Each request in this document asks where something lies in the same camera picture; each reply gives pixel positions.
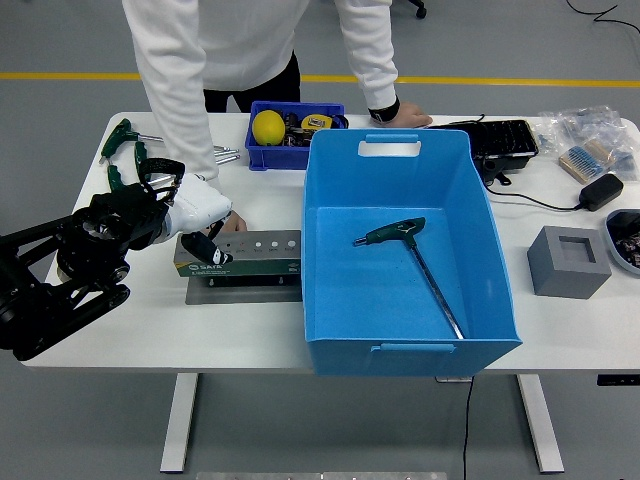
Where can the person's right hand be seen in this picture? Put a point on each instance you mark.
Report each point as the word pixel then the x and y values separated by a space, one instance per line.
pixel 235 224

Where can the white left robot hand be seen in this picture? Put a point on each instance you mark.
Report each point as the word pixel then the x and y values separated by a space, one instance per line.
pixel 200 205

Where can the person's left hand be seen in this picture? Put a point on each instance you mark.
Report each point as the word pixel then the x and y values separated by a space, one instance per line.
pixel 412 116

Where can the metal hex wrench stand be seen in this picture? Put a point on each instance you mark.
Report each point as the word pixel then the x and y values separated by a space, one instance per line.
pixel 260 267

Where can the person's right forearm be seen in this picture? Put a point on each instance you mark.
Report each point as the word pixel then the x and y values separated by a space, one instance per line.
pixel 185 135

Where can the person's left forearm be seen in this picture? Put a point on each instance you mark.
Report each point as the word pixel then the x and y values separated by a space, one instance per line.
pixel 377 75

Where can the large blue plastic box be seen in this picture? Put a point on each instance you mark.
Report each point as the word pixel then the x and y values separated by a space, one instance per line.
pixel 380 295

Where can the black tape roll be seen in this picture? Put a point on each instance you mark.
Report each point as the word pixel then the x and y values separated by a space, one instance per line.
pixel 341 122

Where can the small blue parts bin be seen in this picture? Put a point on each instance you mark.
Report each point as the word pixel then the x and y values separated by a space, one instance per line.
pixel 280 155

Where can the yellow floor tape line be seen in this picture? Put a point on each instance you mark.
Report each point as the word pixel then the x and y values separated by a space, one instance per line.
pixel 500 80

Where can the yellow tape measure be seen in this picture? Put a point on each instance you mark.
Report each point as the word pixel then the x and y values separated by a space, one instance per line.
pixel 317 121

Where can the black plastic tray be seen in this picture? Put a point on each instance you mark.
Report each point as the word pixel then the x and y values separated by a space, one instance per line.
pixel 505 140

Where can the yellow ball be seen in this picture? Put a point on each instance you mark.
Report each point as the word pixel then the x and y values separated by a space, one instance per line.
pixel 268 127

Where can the dark metal hardware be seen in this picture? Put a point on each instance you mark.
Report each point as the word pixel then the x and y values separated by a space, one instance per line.
pixel 297 135

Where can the black office chair base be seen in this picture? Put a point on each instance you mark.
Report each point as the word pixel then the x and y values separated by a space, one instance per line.
pixel 419 7

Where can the person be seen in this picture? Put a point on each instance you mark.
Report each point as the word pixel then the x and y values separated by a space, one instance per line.
pixel 240 40

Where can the clear plastic parts bag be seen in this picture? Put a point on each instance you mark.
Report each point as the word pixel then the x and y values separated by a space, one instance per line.
pixel 627 160
pixel 585 122

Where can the tan resistor strip bundle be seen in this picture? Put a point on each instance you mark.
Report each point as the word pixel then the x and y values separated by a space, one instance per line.
pixel 587 161

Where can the black power adapter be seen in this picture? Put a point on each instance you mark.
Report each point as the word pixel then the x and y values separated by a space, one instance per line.
pixel 602 192

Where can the white table leg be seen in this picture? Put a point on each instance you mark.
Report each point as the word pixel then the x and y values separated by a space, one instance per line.
pixel 540 425
pixel 179 425

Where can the grey block with square recess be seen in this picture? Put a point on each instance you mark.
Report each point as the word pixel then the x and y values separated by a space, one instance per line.
pixel 565 280

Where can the grey bowl with parts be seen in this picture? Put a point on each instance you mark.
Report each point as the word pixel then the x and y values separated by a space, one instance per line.
pixel 611 240

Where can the black table control panel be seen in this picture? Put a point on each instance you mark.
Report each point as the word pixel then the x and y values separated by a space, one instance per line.
pixel 617 380

